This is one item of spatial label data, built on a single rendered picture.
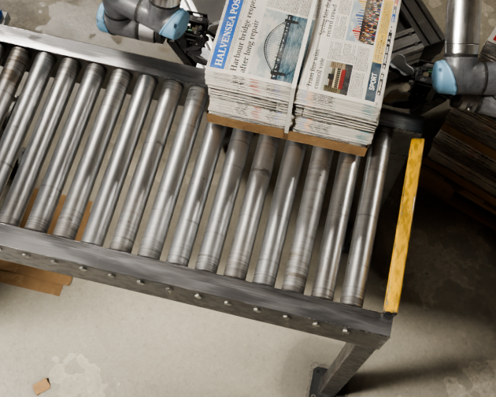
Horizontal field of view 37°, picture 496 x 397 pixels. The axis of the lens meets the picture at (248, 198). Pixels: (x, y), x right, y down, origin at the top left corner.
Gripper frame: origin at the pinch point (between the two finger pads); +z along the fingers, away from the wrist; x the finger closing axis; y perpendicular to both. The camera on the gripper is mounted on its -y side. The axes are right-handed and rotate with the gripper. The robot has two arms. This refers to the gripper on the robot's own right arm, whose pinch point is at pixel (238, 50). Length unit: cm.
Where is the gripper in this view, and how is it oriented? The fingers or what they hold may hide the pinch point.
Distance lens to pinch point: 185.9
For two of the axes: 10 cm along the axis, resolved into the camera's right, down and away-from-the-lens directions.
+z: 9.7, 2.2, -0.6
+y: 0.3, -4.0, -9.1
